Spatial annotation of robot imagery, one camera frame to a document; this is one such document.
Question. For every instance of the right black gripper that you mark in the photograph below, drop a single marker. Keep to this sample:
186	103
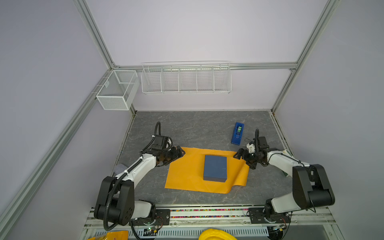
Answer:
245	152

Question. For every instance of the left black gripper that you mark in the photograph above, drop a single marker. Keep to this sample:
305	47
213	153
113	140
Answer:
175	155

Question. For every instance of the dark blue gift box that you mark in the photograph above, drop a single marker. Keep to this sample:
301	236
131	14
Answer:
215	169

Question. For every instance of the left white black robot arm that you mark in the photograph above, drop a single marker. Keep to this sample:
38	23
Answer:
116	204

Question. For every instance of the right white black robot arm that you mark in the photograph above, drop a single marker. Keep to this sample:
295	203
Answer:
311	187

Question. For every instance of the blue tape dispenser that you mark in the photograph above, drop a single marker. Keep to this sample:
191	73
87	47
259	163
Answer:
237	134

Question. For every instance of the grey cloth at left edge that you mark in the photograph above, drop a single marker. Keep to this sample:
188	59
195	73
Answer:
119	168

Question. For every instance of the yellow hard hat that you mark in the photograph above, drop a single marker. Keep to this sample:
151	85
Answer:
214	234

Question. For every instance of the white mesh square basket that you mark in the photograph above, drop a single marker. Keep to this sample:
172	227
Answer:
119	90

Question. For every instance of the yellow plastic bag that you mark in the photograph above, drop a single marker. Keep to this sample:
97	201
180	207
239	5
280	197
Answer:
121	235

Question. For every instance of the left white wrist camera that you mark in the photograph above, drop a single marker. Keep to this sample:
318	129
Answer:
169	143

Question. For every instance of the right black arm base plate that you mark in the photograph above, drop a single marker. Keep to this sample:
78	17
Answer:
258	216

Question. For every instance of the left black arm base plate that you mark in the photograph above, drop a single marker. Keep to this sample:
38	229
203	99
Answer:
161	217

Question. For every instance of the long white wire basket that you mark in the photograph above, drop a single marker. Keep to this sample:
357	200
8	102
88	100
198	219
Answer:
186	77

